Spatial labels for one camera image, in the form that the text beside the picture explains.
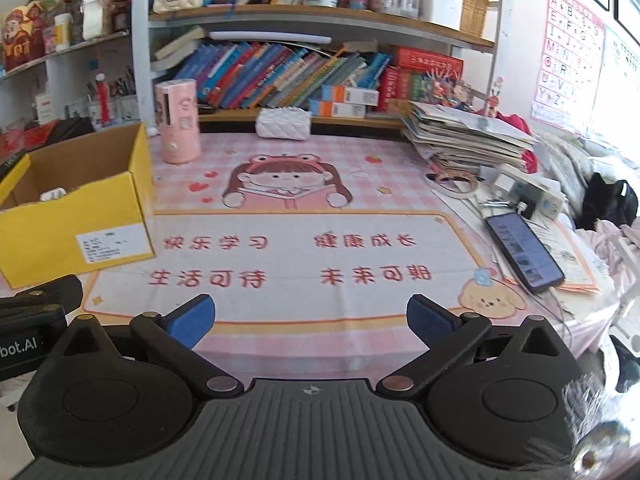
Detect stack of booklets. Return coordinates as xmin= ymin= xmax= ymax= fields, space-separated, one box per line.
xmin=401 ymin=100 xmax=539 ymax=174

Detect white side shelf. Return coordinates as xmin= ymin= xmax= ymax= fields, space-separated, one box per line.
xmin=0 ymin=30 xmax=134 ymax=128

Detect white power strip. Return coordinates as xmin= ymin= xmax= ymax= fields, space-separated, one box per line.
xmin=492 ymin=164 xmax=566 ymax=219

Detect colourful hair ornament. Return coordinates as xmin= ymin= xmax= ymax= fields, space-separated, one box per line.
xmin=422 ymin=69 xmax=474 ymax=106

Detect orange and white carton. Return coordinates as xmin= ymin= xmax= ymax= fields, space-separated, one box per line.
xmin=309 ymin=100 xmax=366 ymax=119
xmin=321 ymin=84 xmax=380 ymax=106

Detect white jar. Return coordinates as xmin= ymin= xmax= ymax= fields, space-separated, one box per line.
xmin=53 ymin=12 xmax=74 ymax=46

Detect fuzzy metal keychain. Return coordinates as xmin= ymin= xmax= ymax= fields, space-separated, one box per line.
xmin=561 ymin=374 xmax=640 ymax=480

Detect magenta cloth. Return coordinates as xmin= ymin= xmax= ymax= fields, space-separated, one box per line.
xmin=492 ymin=112 xmax=539 ymax=171

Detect black box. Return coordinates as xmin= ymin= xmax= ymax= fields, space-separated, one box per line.
xmin=0 ymin=152 xmax=32 ymax=184

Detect clear tape roll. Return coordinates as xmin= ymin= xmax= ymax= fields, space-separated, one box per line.
xmin=429 ymin=169 xmax=482 ymax=196

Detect alphabet wall poster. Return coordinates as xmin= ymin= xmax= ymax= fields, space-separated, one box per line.
xmin=530 ymin=0 xmax=607 ymax=134

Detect red packet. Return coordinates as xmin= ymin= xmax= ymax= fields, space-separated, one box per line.
xmin=0 ymin=122 xmax=57 ymax=158

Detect red printed figure box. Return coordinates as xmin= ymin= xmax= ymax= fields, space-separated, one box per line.
xmin=0 ymin=2 xmax=49 ymax=72

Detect black bag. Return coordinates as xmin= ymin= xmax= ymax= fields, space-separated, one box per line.
xmin=574 ymin=172 xmax=639 ymax=231

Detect white paper bag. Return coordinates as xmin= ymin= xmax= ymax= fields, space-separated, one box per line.
xmin=82 ymin=0 xmax=109 ymax=41

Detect white light bar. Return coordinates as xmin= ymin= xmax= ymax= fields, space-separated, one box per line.
xmin=208 ymin=30 xmax=334 ymax=45

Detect black smartphone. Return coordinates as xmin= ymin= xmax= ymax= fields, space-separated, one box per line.
xmin=483 ymin=212 xmax=566 ymax=295

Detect red tassel ornament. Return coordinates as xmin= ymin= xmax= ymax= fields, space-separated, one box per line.
xmin=95 ymin=73 xmax=112 ymax=124

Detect row of colourful books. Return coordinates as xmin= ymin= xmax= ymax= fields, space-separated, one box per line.
xmin=172 ymin=40 xmax=394 ymax=111

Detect yellow cardboard box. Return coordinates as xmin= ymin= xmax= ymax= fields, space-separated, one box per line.
xmin=0 ymin=122 xmax=157 ymax=289

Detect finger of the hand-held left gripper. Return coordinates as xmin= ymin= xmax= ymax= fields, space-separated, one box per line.
xmin=0 ymin=306 xmax=69 ymax=333
xmin=0 ymin=274 xmax=84 ymax=312

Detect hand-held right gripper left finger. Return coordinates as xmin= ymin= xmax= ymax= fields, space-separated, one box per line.
xmin=47 ymin=294 xmax=246 ymax=401

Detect white charging cable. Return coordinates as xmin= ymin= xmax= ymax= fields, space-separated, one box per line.
xmin=542 ymin=287 xmax=576 ymax=347

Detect white quilted pouch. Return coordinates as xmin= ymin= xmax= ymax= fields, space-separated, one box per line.
xmin=255 ymin=107 xmax=312 ymax=141

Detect red book box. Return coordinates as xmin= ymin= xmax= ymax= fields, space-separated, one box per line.
xmin=395 ymin=46 xmax=465 ymax=77

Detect loose paper sheets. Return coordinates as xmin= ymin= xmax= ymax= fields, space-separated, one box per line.
xmin=492 ymin=217 xmax=618 ymax=311

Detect black ribbed case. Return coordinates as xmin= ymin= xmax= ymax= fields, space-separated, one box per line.
xmin=44 ymin=117 xmax=97 ymax=144

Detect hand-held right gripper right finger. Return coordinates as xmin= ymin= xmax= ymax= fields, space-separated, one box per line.
xmin=376 ymin=294 xmax=583 ymax=400

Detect pale pink cloth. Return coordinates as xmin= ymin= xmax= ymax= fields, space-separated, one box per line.
xmin=574 ymin=219 xmax=640 ymax=303

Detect white pen holder box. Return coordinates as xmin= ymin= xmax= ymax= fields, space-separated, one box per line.
xmin=419 ymin=0 xmax=464 ymax=31

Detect group of pen cups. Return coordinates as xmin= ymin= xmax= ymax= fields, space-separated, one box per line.
xmin=65 ymin=66 xmax=141 ymax=124

